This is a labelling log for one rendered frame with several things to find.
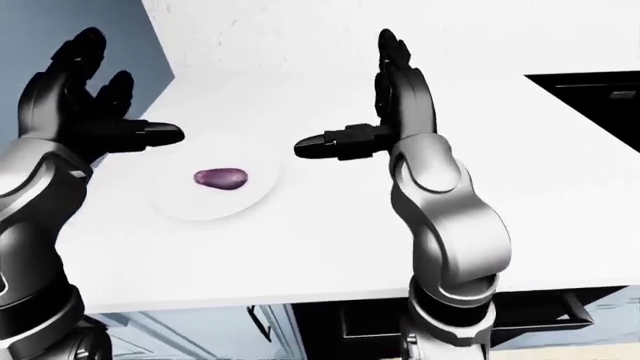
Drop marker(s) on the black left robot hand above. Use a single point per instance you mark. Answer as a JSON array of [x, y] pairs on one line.
[[65, 108]]

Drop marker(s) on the purple eggplant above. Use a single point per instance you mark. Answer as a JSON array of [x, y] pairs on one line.
[[221, 177]]

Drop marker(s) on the black oven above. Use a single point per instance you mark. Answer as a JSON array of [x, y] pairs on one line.
[[495, 318]]

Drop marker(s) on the white cabinet door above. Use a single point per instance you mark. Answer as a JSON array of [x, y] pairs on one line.
[[200, 333]]

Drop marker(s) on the white round plate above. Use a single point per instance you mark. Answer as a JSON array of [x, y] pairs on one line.
[[220, 187]]

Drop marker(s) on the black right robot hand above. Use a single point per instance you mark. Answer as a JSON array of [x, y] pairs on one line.
[[405, 97]]

